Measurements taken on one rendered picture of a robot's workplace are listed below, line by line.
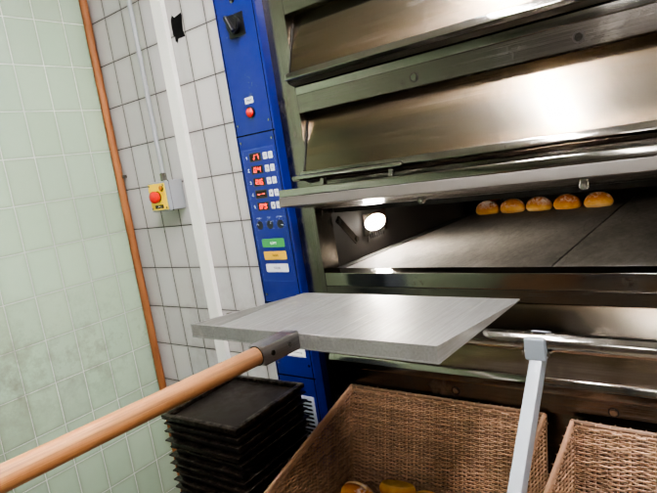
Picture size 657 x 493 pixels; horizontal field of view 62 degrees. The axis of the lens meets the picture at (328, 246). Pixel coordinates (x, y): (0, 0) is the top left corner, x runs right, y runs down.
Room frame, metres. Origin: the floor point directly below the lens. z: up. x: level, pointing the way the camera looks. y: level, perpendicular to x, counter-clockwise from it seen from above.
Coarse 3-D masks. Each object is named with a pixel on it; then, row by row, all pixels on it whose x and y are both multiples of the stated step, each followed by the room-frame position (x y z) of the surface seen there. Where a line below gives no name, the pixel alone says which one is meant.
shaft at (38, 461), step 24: (240, 360) 0.81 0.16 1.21; (192, 384) 0.73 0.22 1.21; (216, 384) 0.76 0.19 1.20; (120, 408) 0.66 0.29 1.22; (144, 408) 0.67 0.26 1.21; (168, 408) 0.70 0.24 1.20; (72, 432) 0.61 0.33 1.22; (96, 432) 0.62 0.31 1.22; (120, 432) 0.64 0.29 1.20; (24, 456) 0.56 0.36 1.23; (48, 456) 0.57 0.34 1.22; (72, 456) 0.59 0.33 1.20; (0, 480) 0.53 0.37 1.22; (24, 480) 0.55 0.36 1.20
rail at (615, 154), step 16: (656, 144) 0.91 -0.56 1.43; (528, 160) 1.04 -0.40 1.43; (544, 160) 1.02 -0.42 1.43; (560, 160) 1.00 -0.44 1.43; (576, 160) 0.98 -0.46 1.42; (592, 160) 0.97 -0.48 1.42; (608, 160) 0.95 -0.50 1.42; (400, 176) 1.21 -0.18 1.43; (416, 176) 1.18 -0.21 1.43; (432, 176) 1.16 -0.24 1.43; (448, 176) 1.14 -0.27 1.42; (464, 176) 1.12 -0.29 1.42; (288, 192) 1.41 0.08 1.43; (304, 192) 1.38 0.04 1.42; (320, 192) 1.35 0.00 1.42
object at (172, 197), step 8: (152, 184) 1.87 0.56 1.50; (160, 184) 1.84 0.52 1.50; (168, 184) 1.84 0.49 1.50; (176, 184) 1.87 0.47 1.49; (160, 192) 1.85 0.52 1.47; (168, 192) 1.84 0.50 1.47; (176, 192) 1.86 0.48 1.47; (160, 200) 1.85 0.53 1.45; (168, 200) 1.83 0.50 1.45; (176, 200) 1.86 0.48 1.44; (184, 200) 1.88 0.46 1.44; (160, 208) 1.86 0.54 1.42; (168, 208) 1.83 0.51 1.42; (176, 208) 1.85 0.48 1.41
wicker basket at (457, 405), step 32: (352, 384) 1.50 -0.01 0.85; (352, 416) 1.48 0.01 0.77; (384, 416) 1.42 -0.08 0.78; (416, 416) 1.36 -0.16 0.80; (448, 416) 1.31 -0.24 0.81; (480, 416) 1.26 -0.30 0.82; (512, 416) 1.22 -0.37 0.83; (544, 416) 1.17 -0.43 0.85; (320, 448) 1.36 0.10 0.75; (352, 448) 1.47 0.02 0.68; (384, 448) 1.40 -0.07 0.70; (416, 448) 1.35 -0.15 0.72; (448, 448) 1.30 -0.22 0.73; (480, 448) 1.25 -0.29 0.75; (544, 448) 1.15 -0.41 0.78; (320, 480) 1.35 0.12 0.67; (416, 480) 1.33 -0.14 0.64; (544, 480) 1.13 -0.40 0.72
